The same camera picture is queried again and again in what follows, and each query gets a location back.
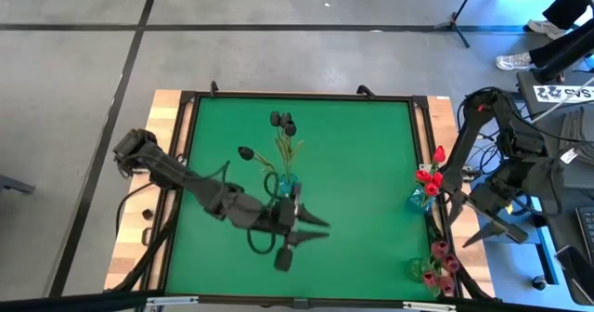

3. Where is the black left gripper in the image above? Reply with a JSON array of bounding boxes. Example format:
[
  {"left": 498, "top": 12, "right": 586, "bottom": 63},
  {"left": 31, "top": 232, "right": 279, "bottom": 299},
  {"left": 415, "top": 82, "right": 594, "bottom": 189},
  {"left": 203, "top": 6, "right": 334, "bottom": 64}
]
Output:
[{"left": 252, "top": 184, "right": 331, "bottom": 272}]

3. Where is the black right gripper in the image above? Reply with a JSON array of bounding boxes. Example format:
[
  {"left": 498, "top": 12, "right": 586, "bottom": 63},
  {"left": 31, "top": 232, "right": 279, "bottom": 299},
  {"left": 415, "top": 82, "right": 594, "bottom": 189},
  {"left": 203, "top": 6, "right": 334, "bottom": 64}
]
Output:
[{"left": 446, "top": 181, "right": 530, "bottom": 249}]

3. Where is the blue embossed glass vase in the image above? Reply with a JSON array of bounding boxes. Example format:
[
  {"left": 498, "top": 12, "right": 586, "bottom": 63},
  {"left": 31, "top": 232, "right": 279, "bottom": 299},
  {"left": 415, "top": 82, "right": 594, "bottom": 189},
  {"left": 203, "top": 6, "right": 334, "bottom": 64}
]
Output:
[
  {"left": 277, "top": 172, "right": 302, "bottom": 198},
  {"left": 407, "top": 185, "right": 436, "bottom": 216}
]

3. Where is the green glass vase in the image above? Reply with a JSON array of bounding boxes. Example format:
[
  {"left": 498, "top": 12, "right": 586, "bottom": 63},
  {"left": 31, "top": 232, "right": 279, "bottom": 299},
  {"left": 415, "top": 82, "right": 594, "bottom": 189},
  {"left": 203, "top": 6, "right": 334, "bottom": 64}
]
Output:
[{"left": 407, "top": 257, "right": 442, "bottom": 285}]

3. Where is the green table mat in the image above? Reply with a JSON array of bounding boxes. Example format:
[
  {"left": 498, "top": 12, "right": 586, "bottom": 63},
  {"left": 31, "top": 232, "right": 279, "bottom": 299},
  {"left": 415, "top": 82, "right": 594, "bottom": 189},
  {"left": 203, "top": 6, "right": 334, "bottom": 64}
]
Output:
[{"left": 165, "top": 97, "right": 440, "bottom": 303}]

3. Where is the black keyboard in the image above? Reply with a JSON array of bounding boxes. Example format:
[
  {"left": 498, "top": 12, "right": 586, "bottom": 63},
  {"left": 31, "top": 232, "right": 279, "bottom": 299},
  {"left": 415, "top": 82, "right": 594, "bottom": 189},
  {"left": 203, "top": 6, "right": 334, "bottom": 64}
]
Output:
[{"left": 575, "top": 204, "right": 594, "bottom": 267}]

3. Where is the black tablet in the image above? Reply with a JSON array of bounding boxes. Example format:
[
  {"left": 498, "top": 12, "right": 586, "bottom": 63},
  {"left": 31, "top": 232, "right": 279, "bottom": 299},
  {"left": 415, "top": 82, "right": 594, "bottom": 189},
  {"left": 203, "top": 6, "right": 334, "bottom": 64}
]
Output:
[{"left": 553, "top": 244, "right": 594, "bottom": 306}]

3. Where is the black desk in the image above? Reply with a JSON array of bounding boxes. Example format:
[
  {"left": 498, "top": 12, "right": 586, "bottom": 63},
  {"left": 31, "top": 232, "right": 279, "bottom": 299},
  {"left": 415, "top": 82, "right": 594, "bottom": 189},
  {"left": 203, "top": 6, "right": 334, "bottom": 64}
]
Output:
[{"left": 515, "top": 68, "right": 594, "bottom": 306}]

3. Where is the grey folded cloth stack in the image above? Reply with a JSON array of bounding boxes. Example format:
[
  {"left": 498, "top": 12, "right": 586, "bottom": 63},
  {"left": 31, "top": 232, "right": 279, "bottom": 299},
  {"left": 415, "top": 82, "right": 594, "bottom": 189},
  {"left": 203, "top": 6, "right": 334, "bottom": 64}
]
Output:
[{"left": 558, "top": 106, "right": 594, "bottom": 154}]

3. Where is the white printed sign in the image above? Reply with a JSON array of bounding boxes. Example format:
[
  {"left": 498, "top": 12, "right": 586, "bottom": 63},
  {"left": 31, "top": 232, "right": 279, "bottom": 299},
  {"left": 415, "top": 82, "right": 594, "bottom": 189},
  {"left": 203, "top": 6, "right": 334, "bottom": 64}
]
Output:
[{"left": 533, "top": 84, "right": 594, "bottom": 103}]

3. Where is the white sneaker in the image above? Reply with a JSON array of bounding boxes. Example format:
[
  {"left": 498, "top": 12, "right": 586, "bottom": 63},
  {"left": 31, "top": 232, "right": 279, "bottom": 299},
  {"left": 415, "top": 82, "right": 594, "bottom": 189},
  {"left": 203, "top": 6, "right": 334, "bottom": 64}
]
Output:
[
  {"left": 495, "top": 52, "right": 535, "bottom": 72},
  {"left": 526, "top": 19, "right": 565, "bottom": 37}
]

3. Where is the black monitor pole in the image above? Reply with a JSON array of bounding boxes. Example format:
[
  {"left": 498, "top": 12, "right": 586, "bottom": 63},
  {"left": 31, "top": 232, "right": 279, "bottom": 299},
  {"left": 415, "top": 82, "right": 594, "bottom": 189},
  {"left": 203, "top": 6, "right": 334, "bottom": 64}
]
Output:
[{"left": 531, "top": 42, "right": 594, "bottom": 85}]

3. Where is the black tripod stand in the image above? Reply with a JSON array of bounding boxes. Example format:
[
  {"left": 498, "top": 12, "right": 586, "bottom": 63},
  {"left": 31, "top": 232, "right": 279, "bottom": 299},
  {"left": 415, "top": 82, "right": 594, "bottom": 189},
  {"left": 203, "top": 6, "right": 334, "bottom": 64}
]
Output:
[{"left": 433, "top": 0, "right": 484, "bottom": 49}]

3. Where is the person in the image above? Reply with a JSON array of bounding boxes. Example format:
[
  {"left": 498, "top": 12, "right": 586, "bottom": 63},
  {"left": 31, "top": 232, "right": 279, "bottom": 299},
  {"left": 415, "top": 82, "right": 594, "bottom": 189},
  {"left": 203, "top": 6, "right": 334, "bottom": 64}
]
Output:
[{"left": 528, "top": 0, "right": 594, "bottom": 70}]

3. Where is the grey chair base leg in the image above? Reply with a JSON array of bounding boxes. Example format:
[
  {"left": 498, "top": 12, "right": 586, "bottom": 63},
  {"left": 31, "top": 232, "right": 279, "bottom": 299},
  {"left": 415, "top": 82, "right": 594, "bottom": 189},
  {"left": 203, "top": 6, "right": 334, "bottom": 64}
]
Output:
[{"left": 0, "top": 173, "right": 36, "bottom": 195}]

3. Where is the silver metal bracket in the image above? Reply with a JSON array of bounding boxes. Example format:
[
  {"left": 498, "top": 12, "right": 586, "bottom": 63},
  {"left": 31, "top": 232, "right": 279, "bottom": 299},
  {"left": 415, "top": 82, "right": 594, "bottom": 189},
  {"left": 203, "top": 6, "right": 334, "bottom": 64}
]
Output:
[
  {"left": 146, "top": 295, "right": 200, "bottom": 311},
  {"left": 402, "top": 301, "right": 458, "bottom": 312}
]

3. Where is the black frame beam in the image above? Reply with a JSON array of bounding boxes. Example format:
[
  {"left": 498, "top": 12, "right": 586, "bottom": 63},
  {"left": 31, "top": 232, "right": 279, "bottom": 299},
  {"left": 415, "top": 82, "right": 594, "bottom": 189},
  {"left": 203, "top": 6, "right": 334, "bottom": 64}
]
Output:
[{"left": 0, "top": 289, "right": 157, "bottom": 312}]

